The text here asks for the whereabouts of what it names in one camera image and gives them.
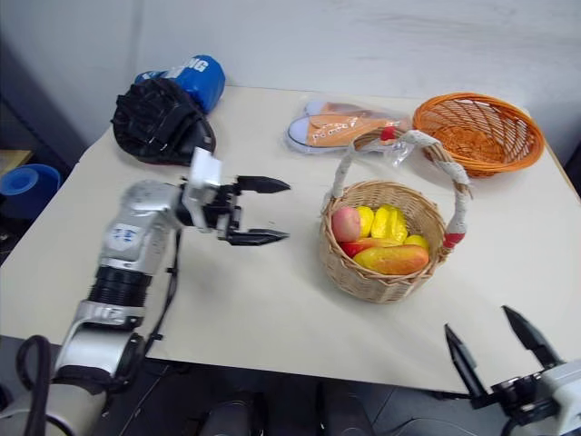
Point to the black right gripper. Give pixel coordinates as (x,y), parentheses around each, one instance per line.
(522,397)

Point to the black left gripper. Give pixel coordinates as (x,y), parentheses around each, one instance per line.
(227,209)

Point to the white robot shoulder shell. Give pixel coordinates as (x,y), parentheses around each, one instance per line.
(68,409)

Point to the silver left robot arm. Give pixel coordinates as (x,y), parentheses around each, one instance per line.
(131,227)

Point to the orange wicker basket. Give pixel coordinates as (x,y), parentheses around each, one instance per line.
(495,164)

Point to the pink peach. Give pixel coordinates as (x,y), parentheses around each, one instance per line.
(346,223)

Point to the red fruit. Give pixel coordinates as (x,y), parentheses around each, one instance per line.
(358,246)

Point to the orange canvas sneaker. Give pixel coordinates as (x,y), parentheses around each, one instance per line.
(345,108)
(331,129)

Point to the yellow pepper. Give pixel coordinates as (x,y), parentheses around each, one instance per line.
(389,223)

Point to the round yellow fruit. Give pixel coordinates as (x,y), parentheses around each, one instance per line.
(417,241)

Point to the yellow orange mango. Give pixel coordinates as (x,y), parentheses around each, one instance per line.
(392,260)

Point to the blue printed bag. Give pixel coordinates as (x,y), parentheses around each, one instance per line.
(197,84)

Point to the orange sneaker in plastic bag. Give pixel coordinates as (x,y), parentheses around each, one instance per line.
(401,153)

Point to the dark rounded shape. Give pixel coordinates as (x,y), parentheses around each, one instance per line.
(233,418)

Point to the blue plastic bucket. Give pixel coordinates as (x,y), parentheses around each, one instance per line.
(27,186)

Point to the light wooden shelf board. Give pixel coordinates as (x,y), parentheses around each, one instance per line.
(13,158)

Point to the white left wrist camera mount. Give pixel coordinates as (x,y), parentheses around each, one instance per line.
(204,175)

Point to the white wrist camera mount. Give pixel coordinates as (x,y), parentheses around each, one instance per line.
(204,175)
(567,386)

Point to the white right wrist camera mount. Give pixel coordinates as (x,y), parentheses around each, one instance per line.
(567,386)

